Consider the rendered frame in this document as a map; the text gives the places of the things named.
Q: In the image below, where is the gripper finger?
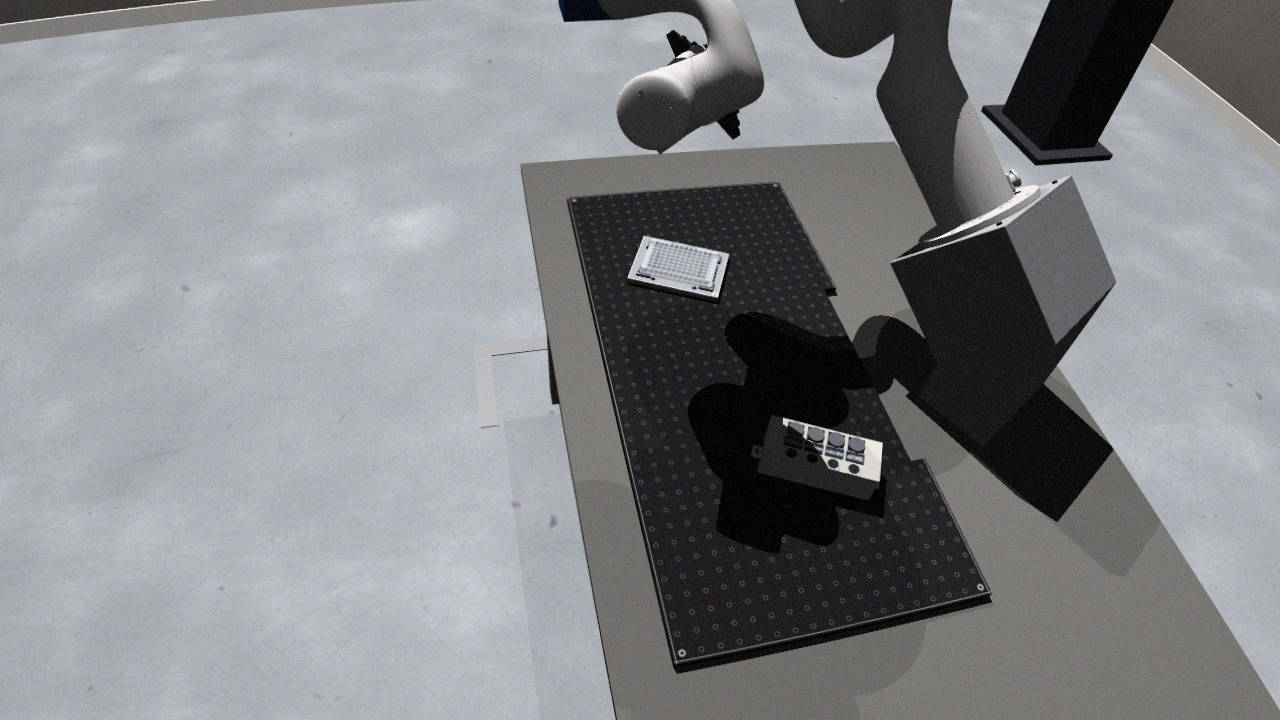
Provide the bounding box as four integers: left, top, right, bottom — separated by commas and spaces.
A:
716, 111, 740, 138
666, 29, 698, 56

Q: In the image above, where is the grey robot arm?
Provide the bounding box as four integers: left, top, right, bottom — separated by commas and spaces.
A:
598, 0, 1041, 249

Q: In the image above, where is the white operator panel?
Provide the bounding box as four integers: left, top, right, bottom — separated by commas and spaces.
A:
751, 415, 883, 500

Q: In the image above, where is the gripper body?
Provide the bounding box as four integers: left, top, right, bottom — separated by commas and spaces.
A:
668, 44, 722, 123

